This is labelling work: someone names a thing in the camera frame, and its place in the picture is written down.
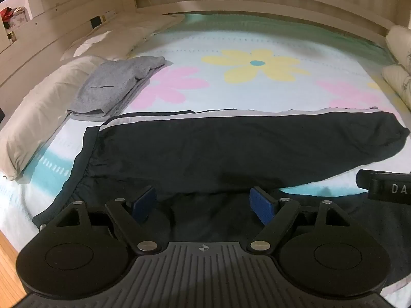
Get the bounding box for cream bolster pillow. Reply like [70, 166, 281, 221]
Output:
[381, 64, 411, 105]
[385, 24, 411, 69]

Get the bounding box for black pants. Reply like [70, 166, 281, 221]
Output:
[32, 108, 411, 296]

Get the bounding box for white patterned box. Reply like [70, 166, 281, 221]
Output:
[9, 6, 27, 30]

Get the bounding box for beige pillow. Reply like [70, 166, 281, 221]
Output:
[0, 55, 106, 181]

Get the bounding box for floral bed sheet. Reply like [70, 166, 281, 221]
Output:
[0, 12, 411, 257]

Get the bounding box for white pillow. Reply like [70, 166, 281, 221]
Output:
[60, 13, 187, 61]

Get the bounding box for folded grey pants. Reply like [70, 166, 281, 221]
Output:
[67, 56, 167, 121]

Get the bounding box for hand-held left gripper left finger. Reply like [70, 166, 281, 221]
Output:
[55, 185, 158, 253]

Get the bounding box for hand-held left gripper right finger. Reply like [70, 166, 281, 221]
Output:
[249, 186, 354, 253]

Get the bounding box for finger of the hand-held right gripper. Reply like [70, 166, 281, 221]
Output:
[356, 169, 373, 188]

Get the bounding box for red item on shelf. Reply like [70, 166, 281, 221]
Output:
[1, 6, 14, 29]

